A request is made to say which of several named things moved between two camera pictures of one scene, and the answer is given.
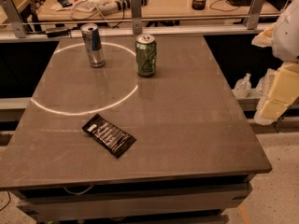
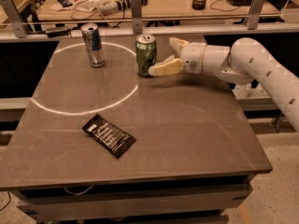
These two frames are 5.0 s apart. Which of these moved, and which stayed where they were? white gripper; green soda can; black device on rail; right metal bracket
Moved: white gripper
Stayed: right metal bracket; black device on rail; green soda can
